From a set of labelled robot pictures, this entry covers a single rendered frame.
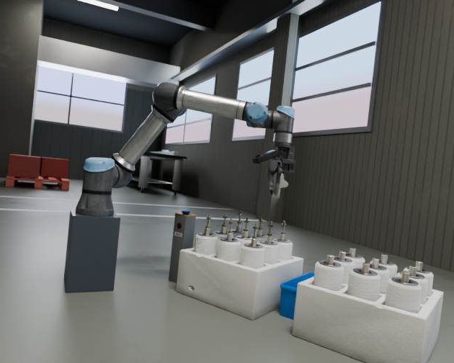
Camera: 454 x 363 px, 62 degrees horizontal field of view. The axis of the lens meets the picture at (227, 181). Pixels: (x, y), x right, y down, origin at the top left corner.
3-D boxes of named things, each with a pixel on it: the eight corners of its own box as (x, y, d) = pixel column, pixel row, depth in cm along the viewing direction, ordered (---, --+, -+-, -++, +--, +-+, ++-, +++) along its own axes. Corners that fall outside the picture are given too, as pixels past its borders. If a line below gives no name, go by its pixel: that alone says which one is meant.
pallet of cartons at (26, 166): (8, 180, 643) (10, 153, 642) (63, 184, 686) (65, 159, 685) (5, 186, 532) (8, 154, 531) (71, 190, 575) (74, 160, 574)
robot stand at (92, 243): (65, 293, 144) (73, 215, 143) (63, 279, 160) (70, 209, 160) (113, 291, 152) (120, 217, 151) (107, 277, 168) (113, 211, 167)
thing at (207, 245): (202, 281, 154) (206, 238, 153) (187, 275, 160) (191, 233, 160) (218, 278, 161) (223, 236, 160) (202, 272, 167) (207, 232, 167)
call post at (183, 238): (179, 284, 169) (185, 216, 169) (168, 280, 174) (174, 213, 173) (189, 281, 175) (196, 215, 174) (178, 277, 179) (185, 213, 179)
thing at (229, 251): (238, 283, 157) (243, 240, 156) (232, 289, 148) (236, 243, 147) (217, 279, 160) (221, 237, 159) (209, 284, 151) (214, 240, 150)
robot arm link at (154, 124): (87, 176, 162) (166, 76, 156) (104, 176, 177) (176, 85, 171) (107, 194, 161) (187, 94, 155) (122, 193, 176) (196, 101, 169)
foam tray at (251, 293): (252, 320, 136) (257, 271, 136) (175, 291, 159) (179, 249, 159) (299, 298, 167) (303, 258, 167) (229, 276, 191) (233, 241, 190)
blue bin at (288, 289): (302, 323, 138) (305, 291, 138) (275, 314, 144) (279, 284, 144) (331, 305, 162) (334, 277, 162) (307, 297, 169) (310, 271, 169)
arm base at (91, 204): (76, 215, 145) (78, 189, 145) (73, 209, 159) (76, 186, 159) (116, 217, 152) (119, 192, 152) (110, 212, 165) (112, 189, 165)
